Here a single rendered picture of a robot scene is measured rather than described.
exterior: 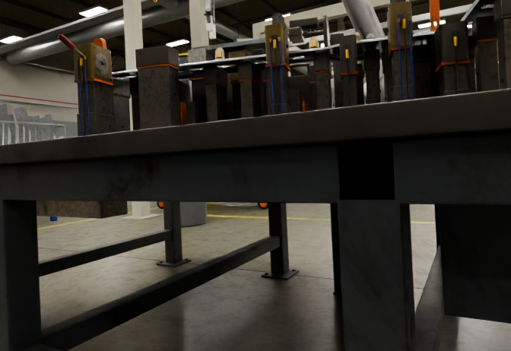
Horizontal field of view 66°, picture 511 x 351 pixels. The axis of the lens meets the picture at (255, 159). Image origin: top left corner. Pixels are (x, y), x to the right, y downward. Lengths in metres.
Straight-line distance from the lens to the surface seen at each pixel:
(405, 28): 1.16
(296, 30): 1.60
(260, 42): 1.74
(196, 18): 9.67
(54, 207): 1.37
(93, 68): 1.44
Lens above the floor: 0.64
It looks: level
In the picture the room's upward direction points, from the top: 3 degrees counter-clockwise
